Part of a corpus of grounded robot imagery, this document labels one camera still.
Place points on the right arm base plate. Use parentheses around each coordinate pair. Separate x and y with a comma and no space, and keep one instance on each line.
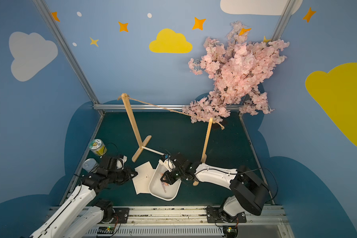
(217,215)

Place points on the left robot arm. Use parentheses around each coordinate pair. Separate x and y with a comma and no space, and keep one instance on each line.
(64,223)

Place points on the left aluminium frame post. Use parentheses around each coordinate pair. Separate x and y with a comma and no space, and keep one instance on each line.
(52,24)

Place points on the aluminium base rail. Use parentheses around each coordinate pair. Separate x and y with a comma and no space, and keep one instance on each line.
(187,221)

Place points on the yellow green tin can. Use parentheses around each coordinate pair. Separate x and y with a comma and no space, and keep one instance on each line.
(98,147)

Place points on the right aluminium frame post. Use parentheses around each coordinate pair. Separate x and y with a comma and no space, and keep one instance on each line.
(283,20)

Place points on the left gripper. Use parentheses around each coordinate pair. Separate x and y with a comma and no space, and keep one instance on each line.
(124,173)

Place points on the salmon clothespin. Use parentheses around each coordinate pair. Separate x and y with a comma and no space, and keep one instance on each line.
(165,185)

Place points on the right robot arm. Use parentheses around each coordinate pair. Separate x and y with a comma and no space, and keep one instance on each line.
(250,192)

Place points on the white postcard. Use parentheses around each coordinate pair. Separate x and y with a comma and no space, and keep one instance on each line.
(142,167)
(142,180)

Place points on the white plastic tray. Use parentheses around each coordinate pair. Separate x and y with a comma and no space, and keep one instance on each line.
(156,188)

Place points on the silver tin can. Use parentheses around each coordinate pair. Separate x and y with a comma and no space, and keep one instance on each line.
(90,165)

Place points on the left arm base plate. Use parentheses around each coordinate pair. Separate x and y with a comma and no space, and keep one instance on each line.
(119,215)

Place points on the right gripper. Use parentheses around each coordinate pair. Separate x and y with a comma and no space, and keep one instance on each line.
(172,174)

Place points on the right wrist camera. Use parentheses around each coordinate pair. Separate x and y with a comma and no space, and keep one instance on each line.
(167,162)

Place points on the pink cherry blossom tree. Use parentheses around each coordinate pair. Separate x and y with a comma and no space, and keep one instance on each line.
(237,69)

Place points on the green circuit board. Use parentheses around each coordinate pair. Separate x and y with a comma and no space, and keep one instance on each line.
(107,232)

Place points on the aluminium frame post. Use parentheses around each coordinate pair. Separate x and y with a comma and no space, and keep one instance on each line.
(283,20)
(52,24)

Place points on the rear aluminium floor rail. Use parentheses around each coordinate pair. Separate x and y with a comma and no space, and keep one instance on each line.
(117,107)

